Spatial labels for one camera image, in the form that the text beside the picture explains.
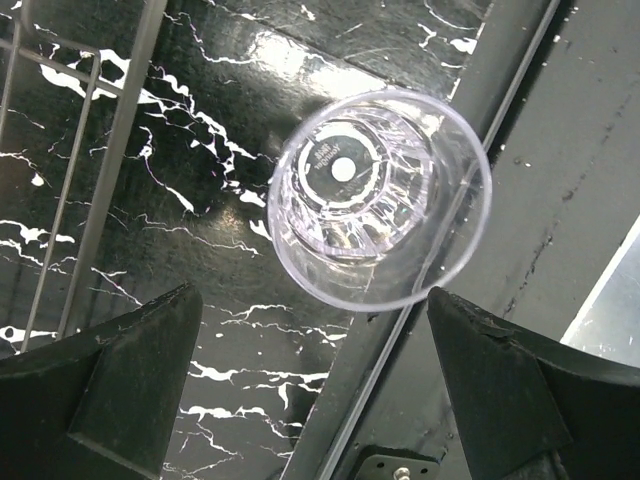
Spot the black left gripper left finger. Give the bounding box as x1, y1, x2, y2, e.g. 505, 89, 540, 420
1, 284, 203, 479

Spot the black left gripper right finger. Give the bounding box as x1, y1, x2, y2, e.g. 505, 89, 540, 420
427, 287, 639, 479

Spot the clear drinking glass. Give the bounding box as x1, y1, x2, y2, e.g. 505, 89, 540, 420
267, 89, 492, 312

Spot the metal wire dish rack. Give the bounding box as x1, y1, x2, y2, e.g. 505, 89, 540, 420
1, 1, 167, 355

